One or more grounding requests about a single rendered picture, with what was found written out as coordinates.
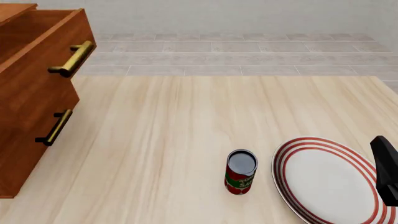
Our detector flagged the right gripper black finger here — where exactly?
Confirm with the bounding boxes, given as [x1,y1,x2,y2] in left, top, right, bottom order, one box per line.
[369,135,398,187]

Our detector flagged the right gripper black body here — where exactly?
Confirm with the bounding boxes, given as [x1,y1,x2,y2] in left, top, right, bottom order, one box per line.
[376,181,398,207]

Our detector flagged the wooden cabinet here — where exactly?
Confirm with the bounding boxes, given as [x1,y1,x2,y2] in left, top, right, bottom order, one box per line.
[0,2,98,200]

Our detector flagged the white plate with red rings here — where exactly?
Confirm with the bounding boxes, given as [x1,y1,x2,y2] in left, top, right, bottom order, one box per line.
[271,136,398,224]

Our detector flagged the red tomato sauce tin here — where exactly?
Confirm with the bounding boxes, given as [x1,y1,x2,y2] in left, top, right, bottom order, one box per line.
[224,149,259,196]

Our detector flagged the closed wooden drawer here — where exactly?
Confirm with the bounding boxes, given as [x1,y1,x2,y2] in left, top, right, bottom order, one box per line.
[0,78,81,200]

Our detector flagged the open wooden drawer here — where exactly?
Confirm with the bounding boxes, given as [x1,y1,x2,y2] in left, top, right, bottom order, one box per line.
[0,7,98,80]

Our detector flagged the brass handle of open drawer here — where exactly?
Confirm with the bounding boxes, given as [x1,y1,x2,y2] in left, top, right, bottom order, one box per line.
[47,40,95,78]

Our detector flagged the brass handle of closed drawer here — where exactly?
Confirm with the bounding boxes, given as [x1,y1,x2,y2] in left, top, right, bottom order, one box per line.
[34,108,74,147]

